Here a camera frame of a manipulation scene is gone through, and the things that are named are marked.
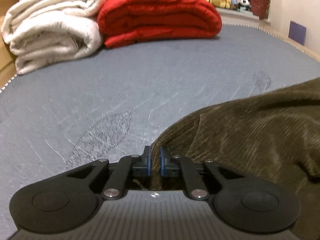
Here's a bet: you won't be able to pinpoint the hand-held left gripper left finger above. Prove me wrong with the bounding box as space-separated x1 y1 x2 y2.
67 146 151 201

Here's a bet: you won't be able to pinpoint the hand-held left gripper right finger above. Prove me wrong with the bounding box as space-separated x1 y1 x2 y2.
159 146 247 201

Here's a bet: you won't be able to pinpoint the olive corduroy pants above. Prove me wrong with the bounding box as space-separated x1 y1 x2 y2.
132 77 320 240

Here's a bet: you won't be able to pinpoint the grey quilted mattress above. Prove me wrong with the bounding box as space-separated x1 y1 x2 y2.
0 21 320 240

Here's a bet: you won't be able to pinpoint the red folded quilt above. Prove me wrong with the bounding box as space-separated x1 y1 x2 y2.
97 0 223 49

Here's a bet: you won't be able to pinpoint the white folded blanket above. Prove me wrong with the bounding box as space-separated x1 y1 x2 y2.
1 0 107 75

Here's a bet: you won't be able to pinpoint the white window sill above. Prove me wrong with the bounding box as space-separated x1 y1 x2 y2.
216 7 272 27

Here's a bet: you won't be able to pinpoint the dark red cushion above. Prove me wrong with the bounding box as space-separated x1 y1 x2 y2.
246 0 271 20

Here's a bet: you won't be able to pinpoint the purple wall patch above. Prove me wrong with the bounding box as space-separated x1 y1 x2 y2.
288 21 307 45

